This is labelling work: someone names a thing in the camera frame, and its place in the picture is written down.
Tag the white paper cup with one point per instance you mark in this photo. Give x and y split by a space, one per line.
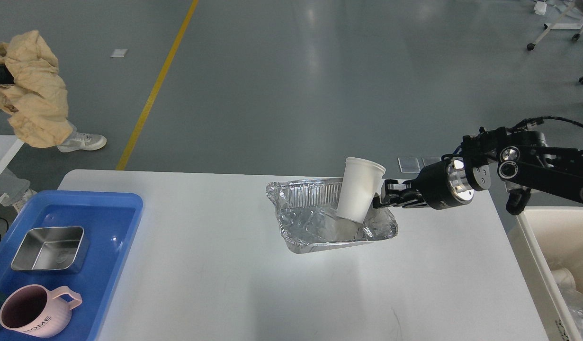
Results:
361 182

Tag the person in grey trousers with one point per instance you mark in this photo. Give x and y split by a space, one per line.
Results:
78 142

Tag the pink mug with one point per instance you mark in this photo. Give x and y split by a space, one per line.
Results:
39 312

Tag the white wheeled frame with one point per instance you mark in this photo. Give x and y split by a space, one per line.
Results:
560 23

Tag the brown paper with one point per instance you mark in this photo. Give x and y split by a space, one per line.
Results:
37 100

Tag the aluminium foil tray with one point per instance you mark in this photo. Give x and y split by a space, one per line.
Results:
306 211

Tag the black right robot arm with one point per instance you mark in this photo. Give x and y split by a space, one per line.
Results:
518 155

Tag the white bin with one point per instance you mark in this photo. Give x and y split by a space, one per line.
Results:
547 242

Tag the blue plastic tray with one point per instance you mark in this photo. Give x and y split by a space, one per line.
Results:
110 221

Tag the square steel container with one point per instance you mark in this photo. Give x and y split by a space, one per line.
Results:
56 249

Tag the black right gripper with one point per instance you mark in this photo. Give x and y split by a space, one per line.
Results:
440 185

